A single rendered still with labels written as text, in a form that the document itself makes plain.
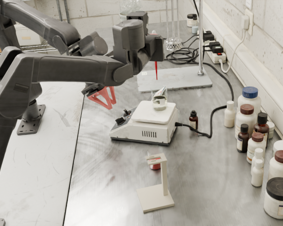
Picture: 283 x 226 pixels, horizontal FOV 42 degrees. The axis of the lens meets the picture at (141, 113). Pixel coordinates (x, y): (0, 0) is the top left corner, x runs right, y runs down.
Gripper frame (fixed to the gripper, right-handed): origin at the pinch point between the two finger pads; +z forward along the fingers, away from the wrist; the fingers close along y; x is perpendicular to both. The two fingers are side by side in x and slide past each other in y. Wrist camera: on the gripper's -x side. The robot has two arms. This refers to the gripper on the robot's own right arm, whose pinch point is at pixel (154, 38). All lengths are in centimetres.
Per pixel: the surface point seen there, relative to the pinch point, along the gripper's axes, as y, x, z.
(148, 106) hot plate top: 3.8, 23.1, 0.4
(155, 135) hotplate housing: -0.8, 28.0, -8.2
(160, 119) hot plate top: -2.4, 23.1, -6.7
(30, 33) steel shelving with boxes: 162, 55, 160
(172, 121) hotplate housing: -5.2, 25.8, -3.0
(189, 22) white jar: 14, 29, 113
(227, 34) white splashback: -13, 22, 69
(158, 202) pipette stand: -8.9, 31.0, -32.8
